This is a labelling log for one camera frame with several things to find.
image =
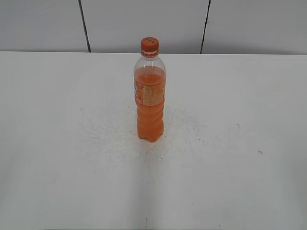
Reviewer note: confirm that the orange drink plastic bottle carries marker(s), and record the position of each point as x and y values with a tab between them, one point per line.
149	91

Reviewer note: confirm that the orange bottle cap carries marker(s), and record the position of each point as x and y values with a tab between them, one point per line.
149	45

